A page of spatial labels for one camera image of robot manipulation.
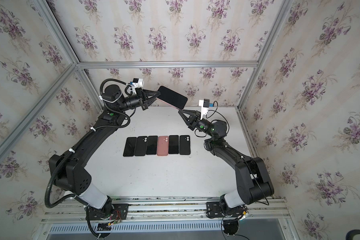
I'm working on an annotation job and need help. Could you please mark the pink-cased phone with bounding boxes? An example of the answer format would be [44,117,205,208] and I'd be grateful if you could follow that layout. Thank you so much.
[146,136,158,155]
[158,86,188,110]

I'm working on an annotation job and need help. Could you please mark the pink phone case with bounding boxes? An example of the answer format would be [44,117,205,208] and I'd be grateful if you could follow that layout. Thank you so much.
[157,136,169,156]

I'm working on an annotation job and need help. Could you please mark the black phone case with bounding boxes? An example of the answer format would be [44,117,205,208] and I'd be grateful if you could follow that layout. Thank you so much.
[134,136,148,157]

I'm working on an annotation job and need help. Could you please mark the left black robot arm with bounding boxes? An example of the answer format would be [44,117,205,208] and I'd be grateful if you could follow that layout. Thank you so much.
[45,85,160,213]

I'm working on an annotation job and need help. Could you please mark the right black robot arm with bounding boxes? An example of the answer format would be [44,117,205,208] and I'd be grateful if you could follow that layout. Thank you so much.
[178,110,275,211]

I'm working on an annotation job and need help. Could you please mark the white vented grille strip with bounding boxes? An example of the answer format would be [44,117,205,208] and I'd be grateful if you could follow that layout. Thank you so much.
[49,220,222,235]

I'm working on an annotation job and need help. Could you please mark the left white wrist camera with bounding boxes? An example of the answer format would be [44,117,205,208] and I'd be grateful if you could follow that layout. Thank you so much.
[129,78,144,89]

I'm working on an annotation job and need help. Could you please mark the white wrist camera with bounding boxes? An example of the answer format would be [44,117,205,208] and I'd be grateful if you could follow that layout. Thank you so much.
[198,99,212,120]
[129,78,144,89]

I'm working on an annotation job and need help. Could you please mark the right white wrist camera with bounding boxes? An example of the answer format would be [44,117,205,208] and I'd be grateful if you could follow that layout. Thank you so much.
[198,99,212,120]

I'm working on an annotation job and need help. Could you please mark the right thin black cable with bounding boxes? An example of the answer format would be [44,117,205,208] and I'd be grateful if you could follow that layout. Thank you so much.
[194,100,271,206]

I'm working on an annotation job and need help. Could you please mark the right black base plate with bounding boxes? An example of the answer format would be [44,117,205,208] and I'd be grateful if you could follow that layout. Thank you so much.
[206,202,247,219]

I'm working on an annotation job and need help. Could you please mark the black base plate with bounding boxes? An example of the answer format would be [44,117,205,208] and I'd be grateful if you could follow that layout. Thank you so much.
[86,204,129,221]
[206,202,247,219]

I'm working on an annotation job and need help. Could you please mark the aluminium rail base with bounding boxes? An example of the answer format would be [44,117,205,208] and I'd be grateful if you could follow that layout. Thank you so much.
[41,197,292,224]

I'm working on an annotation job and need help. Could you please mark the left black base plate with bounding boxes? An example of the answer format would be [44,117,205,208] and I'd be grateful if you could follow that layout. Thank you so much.
[86,204,129,221]

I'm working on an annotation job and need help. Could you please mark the aluminium frame cage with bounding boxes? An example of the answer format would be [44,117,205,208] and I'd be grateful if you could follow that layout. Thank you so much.
[0,1,293,163]

